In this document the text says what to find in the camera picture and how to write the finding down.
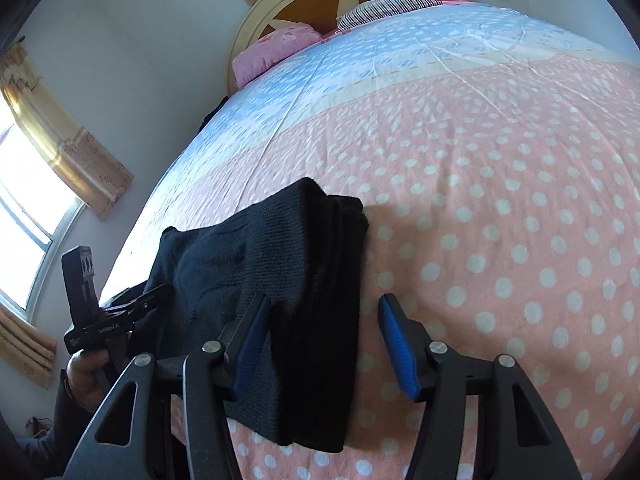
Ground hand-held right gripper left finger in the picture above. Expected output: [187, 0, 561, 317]
[62, 292, 273, 480]

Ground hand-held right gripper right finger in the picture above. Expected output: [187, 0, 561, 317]
[377, 292, 583, 480]

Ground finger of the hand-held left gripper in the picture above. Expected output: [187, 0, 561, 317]
[99, 283, 172, 323]

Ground black pants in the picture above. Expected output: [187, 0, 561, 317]
[131, 177, 371, 453]

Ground person's left forearm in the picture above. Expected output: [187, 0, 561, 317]
[17, 369, 103, 480]

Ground person's left hand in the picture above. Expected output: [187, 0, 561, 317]
[66, 347, 112, 402]

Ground yellow patterned curtain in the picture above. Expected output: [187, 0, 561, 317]
[0, 42, 135, 221]
[0, 305, 58, 390]

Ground pink and blue dotted bed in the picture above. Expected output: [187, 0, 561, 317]
[97, 0, 640, 480]

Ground black cloth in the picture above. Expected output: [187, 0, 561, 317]
[200, 95, 231, 131]

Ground pink pillow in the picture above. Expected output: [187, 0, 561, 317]
[232, 27, 323, 90]

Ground cream wooden headboard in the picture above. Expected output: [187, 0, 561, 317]
[227, 0, 463, 96]

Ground striped pillow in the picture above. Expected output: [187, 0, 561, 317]
[336, 0, 443, 31]

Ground window with grey frame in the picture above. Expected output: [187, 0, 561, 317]
[0, 95, 86, 311]

